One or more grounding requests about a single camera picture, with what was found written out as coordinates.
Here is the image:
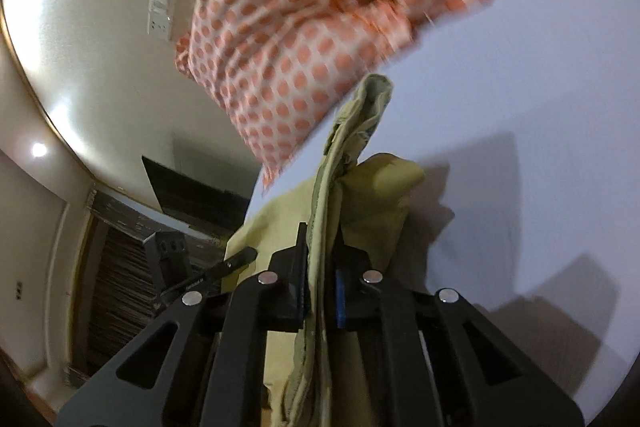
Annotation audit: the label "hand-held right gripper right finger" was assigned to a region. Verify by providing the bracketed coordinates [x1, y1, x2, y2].
[330, 234, 587, 427]

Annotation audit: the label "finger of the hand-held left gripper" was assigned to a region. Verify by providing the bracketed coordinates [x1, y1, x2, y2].
[162, 248, 259, 300]

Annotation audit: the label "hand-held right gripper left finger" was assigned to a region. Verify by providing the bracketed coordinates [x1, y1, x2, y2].
[57, 222, 309, 427]

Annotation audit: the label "yellow-green pants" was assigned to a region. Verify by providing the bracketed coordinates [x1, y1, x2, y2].
[225, 73, 427, 427]

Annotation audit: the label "dark striped curtain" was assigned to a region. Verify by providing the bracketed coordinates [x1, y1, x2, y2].
[70, 188, 238, 380]

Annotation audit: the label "orange polka dot pillow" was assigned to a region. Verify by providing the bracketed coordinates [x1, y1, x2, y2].
[174, 0, 603, 191]

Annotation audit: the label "bed with white sheet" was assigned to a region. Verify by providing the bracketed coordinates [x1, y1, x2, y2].
[248, 0, 640, 427]

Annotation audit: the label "black wall television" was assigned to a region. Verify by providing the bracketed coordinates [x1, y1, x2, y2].
[141, 155, 252, 233]

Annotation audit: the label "white wall socket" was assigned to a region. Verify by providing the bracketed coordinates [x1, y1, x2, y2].
[147, 14, 173, 39]

